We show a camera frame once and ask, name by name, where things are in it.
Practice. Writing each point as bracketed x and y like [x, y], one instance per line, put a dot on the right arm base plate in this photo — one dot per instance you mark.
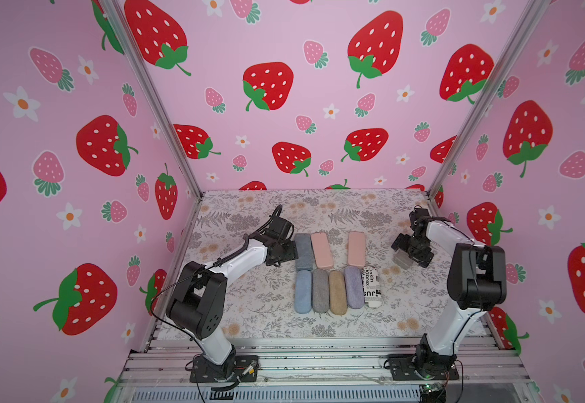
[427, 368]

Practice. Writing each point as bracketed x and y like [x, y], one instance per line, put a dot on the aluminium corner post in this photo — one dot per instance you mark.
[530, 17]
[125, 37]

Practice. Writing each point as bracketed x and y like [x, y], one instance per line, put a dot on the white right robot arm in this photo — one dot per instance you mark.
[476, 281]

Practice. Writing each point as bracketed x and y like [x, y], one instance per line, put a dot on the aluminium corner post left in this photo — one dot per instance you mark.
[125, 37]

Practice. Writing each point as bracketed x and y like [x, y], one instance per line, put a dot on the grey fabric glasses case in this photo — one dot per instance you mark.
[320, 291]

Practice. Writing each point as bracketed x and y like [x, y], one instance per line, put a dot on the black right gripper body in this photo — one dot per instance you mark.
[406, 246]

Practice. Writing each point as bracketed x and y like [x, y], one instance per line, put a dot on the green case purple glasses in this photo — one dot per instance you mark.
[305, 260]

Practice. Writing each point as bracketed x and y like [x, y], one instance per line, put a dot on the grey case teal lining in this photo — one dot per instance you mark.
[402, 260]

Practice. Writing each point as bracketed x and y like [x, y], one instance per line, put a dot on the newspaper print glasses case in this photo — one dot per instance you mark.
[371, 287]

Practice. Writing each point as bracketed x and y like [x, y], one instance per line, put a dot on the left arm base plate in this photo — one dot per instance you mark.
[241, 368]

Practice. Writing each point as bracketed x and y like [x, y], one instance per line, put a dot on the blue fabric glasses case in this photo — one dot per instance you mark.
[303, 292]

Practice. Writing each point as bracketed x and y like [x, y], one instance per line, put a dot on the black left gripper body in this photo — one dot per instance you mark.
[287, 251]

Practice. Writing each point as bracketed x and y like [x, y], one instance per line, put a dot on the purple case brown lining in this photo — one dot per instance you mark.
[355, 294]

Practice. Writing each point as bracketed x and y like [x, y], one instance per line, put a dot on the aluminium rail frame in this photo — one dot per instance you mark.
[326, 370]

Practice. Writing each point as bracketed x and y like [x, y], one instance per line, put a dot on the pink glasses case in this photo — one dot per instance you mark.
[322, 253]

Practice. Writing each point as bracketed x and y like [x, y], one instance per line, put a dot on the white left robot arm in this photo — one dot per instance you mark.
[197, 303]

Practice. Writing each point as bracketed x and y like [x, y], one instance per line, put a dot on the tan woven glasses case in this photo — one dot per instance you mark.
[337, 293]

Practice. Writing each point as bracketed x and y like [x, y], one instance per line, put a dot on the pink case black sunglasses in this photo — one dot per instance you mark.
[356, 249]

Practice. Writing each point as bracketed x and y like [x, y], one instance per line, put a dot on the aluminium corner post right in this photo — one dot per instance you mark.
[530, 17]

